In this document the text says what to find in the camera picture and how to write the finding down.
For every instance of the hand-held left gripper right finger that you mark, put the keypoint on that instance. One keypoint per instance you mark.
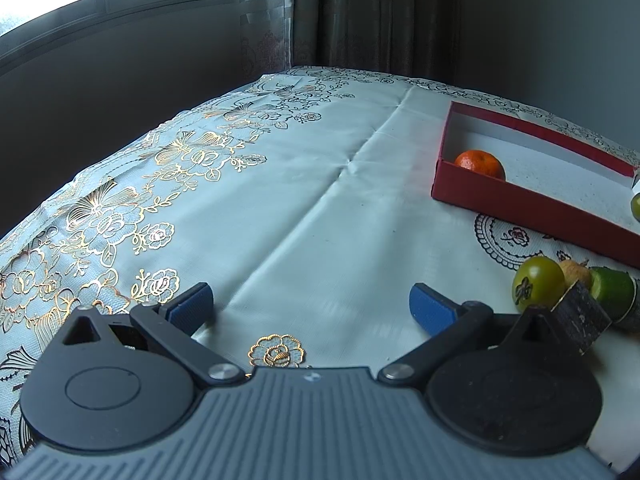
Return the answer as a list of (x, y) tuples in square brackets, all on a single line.
[(430, 306)]

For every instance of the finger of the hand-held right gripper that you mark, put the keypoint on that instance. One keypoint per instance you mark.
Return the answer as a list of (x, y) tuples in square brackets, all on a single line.
[(636, 182)]

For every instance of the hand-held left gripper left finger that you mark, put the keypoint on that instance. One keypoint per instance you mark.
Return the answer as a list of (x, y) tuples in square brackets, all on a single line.
[(192, 303)]

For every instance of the green tomato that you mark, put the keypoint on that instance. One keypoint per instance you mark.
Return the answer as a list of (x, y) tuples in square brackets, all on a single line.
[(537, 280), (635, 207)]

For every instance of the red cardboard box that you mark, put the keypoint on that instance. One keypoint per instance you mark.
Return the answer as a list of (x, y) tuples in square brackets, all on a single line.
[(475, 191)]

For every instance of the small tan longan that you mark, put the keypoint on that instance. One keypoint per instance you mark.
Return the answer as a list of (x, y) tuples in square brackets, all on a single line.
[(575, 272)]

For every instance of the floral embroidered tablecloth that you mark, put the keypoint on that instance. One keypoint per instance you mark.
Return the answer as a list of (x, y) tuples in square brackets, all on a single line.
[(300, 210)]

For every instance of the dark cylinder piece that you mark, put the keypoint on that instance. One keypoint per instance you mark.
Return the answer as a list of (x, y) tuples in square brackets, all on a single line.
[(582, 321)]

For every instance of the small orange mandarin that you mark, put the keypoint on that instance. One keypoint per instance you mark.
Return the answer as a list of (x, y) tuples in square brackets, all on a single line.
[(480, 164)]

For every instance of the brown curtain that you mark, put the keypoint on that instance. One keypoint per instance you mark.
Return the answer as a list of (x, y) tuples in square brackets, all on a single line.
[(370, 15)]

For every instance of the sheer patterned curtain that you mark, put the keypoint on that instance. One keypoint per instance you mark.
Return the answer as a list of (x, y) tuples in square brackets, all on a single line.
[(265, 15)]

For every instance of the window frame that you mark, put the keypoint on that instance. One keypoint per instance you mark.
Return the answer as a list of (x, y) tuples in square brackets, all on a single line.
[(150, 2)]

